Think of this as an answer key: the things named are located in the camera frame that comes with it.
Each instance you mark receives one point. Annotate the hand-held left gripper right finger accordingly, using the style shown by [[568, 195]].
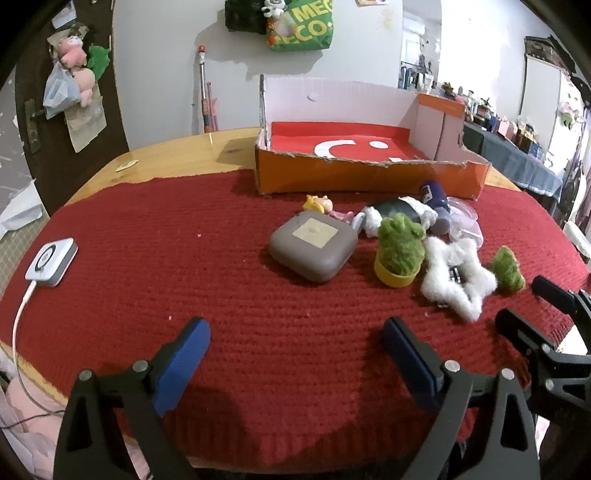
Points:
[[411, 364]]

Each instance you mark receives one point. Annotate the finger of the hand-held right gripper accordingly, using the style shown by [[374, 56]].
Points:
[[517, 325], [554, 290]]

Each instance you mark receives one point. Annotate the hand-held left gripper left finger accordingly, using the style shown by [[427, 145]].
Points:
[[184, 364]]

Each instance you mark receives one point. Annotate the small green fuzzy toy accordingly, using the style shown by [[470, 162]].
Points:
[[507, 270]]

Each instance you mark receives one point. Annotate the yellow plastic cap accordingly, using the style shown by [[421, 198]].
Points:
[[392, 278]]

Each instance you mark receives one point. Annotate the white fuzzy star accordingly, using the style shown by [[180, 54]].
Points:
[[438, 272]]

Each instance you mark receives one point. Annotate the clear square plastic container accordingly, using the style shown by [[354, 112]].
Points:
[[466, 233]]

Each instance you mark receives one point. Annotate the large green fuzzy toy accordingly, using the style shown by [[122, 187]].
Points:
[[399, 244]]

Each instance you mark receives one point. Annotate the clear plastic lid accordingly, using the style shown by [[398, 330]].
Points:
[[461, 207]]

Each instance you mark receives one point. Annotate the grey square case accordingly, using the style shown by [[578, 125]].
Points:
[[314, 258]]

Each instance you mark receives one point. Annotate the purple paint bottle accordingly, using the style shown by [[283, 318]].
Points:
[[434, 194]]

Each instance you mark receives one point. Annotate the black roll with white ends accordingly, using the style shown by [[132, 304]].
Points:
[[397, 208]]

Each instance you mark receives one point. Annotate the blonde doll figurine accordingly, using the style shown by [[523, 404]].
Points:
[[318, 204]]

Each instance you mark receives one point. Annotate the orange cardboard box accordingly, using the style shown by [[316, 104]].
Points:
[[351, 177]]

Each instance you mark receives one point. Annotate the white lace cushion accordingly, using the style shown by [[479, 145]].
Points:
[[577, 237]]

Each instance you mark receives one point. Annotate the red knitted cloth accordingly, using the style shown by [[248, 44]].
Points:
[[184, 258]]

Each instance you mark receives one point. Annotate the pink curtain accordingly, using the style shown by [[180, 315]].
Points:
[[582, 180]]

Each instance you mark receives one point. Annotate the table with dark blue cloth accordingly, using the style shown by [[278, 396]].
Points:
[[508, 159]]

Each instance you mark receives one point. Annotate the clutter of bottles and boxes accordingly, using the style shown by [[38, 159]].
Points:
[[503, 124]]

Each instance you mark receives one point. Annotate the white cabinet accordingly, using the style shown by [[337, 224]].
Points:
[[542, 87]]

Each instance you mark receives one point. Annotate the small pale tag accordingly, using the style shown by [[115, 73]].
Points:
[[127, 166]]

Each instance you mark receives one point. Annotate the pink stick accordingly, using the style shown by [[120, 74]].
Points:
[[212, 110]]

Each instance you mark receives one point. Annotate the brown paper bag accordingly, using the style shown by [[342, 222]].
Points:
[[85, 124]]

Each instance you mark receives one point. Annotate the metal pole with orange tip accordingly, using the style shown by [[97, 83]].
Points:
[[203, 92]]

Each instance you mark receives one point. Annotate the pink plush toy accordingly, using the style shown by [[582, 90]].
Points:
[[84, 85], [73, 51]]

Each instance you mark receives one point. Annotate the translucent plastic bag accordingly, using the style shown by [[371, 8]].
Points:
[[57, 92]]

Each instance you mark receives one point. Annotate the green plush toy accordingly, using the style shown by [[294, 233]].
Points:
[[99, 62]]

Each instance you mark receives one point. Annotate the black bag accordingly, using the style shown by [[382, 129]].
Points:
[[242, 16]]

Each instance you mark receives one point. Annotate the green shopping bag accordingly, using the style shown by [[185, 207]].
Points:
[[304, 27]]

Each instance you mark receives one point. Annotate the black and white plush toy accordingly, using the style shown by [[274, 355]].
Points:
[[272, 7]]

